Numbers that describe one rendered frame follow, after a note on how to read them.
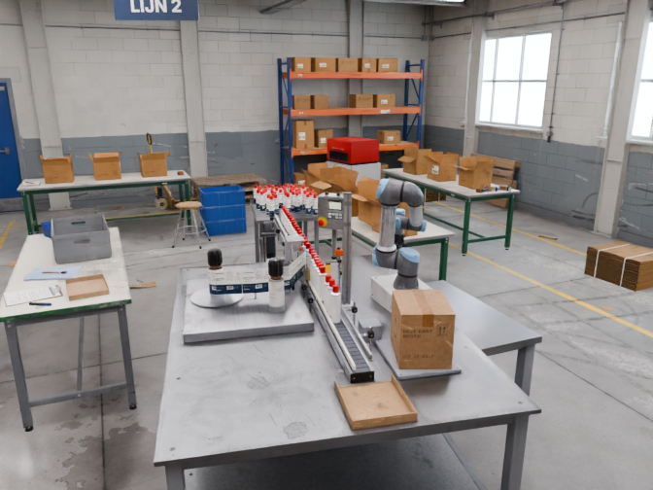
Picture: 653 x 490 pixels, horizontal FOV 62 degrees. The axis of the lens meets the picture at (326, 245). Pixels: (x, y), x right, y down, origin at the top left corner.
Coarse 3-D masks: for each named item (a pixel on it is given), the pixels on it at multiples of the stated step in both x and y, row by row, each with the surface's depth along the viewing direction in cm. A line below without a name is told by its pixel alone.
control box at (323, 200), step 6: (324, 192) 315; (318, 198) 308; (324, 198) 306; (330, 198) 304; (336, 198) 303; (342, 198) 302; (318, 204) 308; (324, 204) 307; (342, 204) 303; (318, 210) 310; (324, 210) 308; (330, 210) 306; (336, 210) 305; (342, 210) 304; (318, 216) 310; (324, 216) 309; (342, 216) 305; (330, 222) 308; (336, 222) 307; (342, 222) 306; (330, 228) 310; (336, 228) 308; (342, 228) 307
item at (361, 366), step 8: (336, 328) 279; (344, 328) 279; (344, 336) 269; (344, 344) 261; (352, 344) 261; (352, 352) 254; (360, 352) 254; (360, 360) 247; (352, 368) 239; (360, 368) 239; (368, 368) 239
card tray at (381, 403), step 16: (336, 384) 229; (368, 384) 235; (384, 384) 235; (352, 400) 224; (368, 400) 224; (384, 400) 224; (400, 400) 224; (352, 416) 213; (368, 416) 213; (384, 416) 207; (400, 416) 208; (416, 416) 210
